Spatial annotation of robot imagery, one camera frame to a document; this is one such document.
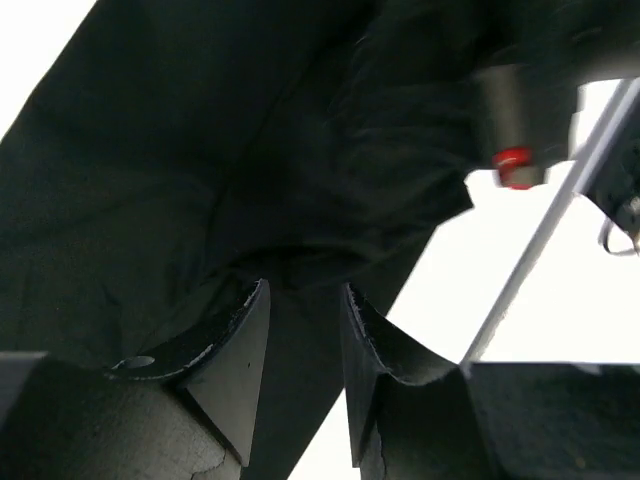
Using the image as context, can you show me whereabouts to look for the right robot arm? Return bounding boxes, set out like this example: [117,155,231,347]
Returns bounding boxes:
[572,78,639,256]

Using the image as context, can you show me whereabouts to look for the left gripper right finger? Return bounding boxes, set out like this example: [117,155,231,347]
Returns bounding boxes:
[341,286,463,468]

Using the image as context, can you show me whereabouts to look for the black t shirt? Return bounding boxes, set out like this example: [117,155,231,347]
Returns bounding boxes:
[1,1,639,479]

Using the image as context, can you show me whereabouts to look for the aluminium table rail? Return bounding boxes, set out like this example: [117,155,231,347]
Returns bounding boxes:
[460,78,639,366]

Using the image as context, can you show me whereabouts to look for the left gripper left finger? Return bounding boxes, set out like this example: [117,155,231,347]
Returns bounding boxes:
[109,280,271,467]

